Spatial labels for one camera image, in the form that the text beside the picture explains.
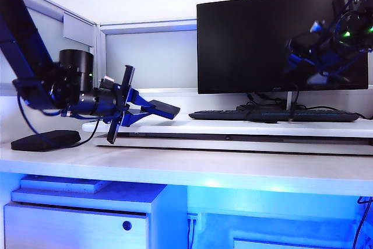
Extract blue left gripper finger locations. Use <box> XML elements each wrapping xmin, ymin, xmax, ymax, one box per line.
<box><xmin>121</xmin><ymin>107</ymin><xmax>153</xmax><ymax>128</ymax></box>
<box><xmin>128</xmin><ymin>87</ymin><xmax>159</xmax><ymax>109</ymax></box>

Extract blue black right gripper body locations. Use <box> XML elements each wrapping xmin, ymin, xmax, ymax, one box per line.
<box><xmin>286</xmin><ymin>20</ymin><xmax>367</xmax><ymax>79</ymax></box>

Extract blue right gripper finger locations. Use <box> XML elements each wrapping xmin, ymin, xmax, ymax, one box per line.
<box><xmin>306</xmin><ymin>71</ymin><xmax>332</xmax><ymax>86</ymax></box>
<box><xmin>283</xmin><ymin>52</ymin><xmax>304</xmax><ymax>74</ymax></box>

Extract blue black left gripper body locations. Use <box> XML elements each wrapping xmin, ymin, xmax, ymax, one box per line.
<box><xmin>93</xmin><ymin>64</ymin><xmax>136</xmax><ymax>145</ymax></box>

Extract black portable hard drive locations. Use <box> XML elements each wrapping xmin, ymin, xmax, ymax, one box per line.
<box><xmin>146</xmin><ymin>99</ymin><xmax>181</xmax><ymax>122</ymax></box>

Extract frosted rear partition panel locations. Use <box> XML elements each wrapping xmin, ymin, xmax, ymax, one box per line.
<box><xmin>98</xmin><ymin>19</ymin><xmax>199</xmax><ymax>90</ymax></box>

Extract black computer monitor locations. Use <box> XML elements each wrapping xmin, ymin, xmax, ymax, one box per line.
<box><xmin>196</xmin><ymin>0</ymin><xmax>370</xmax><ymax>95</ymax></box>

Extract black keyboard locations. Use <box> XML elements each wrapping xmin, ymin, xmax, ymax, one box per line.
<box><xmin>188</xmin><ymin>109</ymin><xmax>360</xmax><ymax>123</ymax></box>

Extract black soft pouch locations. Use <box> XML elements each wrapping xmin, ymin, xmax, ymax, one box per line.
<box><xmin>10</xmin><ymin>130</ymin><xmax>82</xmax><ymax>152</ymax></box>

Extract white desk riser top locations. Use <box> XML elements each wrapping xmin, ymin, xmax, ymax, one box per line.
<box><xmin>82</xmin><ymin>113</ymin><xmax>373</xmax><ymax>139</ymax></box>

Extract flat white board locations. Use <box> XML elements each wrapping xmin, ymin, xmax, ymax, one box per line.
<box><xmin>20</xmin><ymin>174</ymin><xmax>113</xmax><ymax>195</ymax></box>

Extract frosted side partition panel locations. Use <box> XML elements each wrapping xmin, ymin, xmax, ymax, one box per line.
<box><xmin>0</xmin><ymin>0</ymin><xmax>97</xmax><ymax>98</ymax></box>

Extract white drawer cabinet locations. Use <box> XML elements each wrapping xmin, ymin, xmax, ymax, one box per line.
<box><xmin>3</xmin><ymin>183</ymin><xmax>167</xmax><ymax>249</ymax></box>

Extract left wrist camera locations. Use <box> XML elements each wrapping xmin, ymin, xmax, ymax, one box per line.
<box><xmin>98</xmin><ymin>76</ymin><xmax>116</xmax><ymax>90</ymax></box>

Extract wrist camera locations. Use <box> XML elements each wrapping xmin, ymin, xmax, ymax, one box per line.
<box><xmin>98</xmin><ymin>76</ymin><xmax>116</xmax><ymax>90</ymax></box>
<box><xmin>310</xmin><ymin>20</ymin><xmax>328</xmax><ymax>34</ymax></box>

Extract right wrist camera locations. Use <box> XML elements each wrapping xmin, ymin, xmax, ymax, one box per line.
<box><xmin>310</xmin><ymin>20</ymin><xmax>328</xmax><ymax>34</ymax></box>

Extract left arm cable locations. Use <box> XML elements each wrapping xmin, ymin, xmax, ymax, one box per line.
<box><xmin>16</xmin><ymin>90</ymin><xmax>100</xmax><ymax>148</ymax></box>

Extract black monitor cables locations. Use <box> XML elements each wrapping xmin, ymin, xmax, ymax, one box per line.
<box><xmin>235</xmin><ymin>92</ymin><xmax>373</xmax><ymax>121</ymax></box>

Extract grey partition bracket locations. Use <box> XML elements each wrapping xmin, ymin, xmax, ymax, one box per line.
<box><xmin>62</xmin><ymin>12</ymin><xmax>96</xmax><ymax>48</ymax></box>

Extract black hanging cable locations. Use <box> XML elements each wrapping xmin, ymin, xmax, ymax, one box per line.
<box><xmin>350</xmin><ymin>196</ymin><xmax>373</xmax><ymax>249</ymax></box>

